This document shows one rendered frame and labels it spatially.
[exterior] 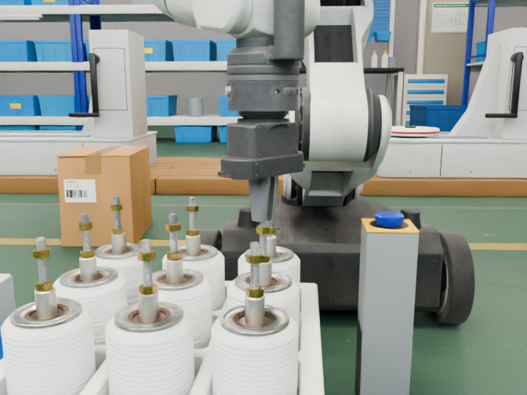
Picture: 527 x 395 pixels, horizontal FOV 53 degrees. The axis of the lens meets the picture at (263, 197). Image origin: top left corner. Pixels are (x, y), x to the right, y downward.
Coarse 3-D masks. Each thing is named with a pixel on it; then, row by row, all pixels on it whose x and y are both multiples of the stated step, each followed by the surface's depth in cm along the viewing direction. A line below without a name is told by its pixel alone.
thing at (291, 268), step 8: (240, 256) 81; (296, 256) 80; (240, 264) 79; (248, 264) 77; (272, 264) 76; (280, 264) 77; (288, 264) 77; (296, 264) 78; (240, 272) 79; (280, 272) 76; (288, 272) 77; (296, 272) 79; (296, 280) 79
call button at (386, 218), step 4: (376, 212) 74; (380, 212) 74; (384, 212) 74; (388, 212) 74; (392, 212) 74; (396, 212) 74; (376, 216) 73; (380, 216) 72; (384, 216) 72; (388, 216) 72; (392, 216) 72; (396, 216) 72; (400, 216) 72; (380, 220) 72; (384, 220) 72; (388, 220) 72; (392, 220) 72; (396, 220) 72; (400, 220) 72; (380, 224) 73; (384, 224) 72; (388, 224) 72; (392, 224) 72; (396, 224) 72; (400, 224) 73
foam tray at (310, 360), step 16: (304, 288) 86; (224, 304) 80; (304, 304) 80; (304, 320) 74; (304, 336) 69; (320, 336) 70; (96, 352) 65; (208, 352) 65; (304, 352) 65; (320, 352) 65; (0, 368) 61; (96, 368) 66; (208, 368) 61; (304, 368) 61; (320, 368) 61; (0, 384) 59; (96, 384) 58; (208, 384) 58; (304, 384) 58; (320, 384) 58
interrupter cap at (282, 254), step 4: (276, 248) 83; (280, 248) 83; (284, 248) 83; (248, 252) 81; (276, 252) 82; (280, 252) 81; (284, 252) 81; (288, 252) 81; (292, 252) 80; (276, 256) 80; (280, 256) 79; (284, 256) 79; (288, 256) 79; (292, 256) 79; (272, 260) 77; (276, 260) 77; (280, 260) 77; (284, 260) 77
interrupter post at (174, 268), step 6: (180, 258) 69; (168, 264) 68; (174, 264) 68; (180, 264) 69; (168, 270) 69; (174, 270) 68; (180, 270) 69; (168, 276) 69; (174, 276) 69; (180, 276) 69; (174, 282) 69
